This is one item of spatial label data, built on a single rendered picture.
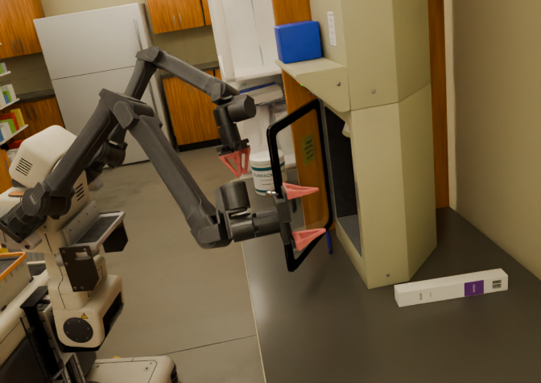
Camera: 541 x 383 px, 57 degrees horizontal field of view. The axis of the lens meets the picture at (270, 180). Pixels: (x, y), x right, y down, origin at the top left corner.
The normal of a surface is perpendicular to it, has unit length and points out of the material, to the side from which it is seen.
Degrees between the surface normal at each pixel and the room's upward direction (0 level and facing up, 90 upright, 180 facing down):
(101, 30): 90
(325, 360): 0
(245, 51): 93
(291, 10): 90
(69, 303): 90
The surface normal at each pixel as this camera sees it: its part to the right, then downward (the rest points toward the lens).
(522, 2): -0.98, 0.18
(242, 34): -0.39, 0.40
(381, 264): 0.13, 0.33
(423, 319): -0.14, -0.93
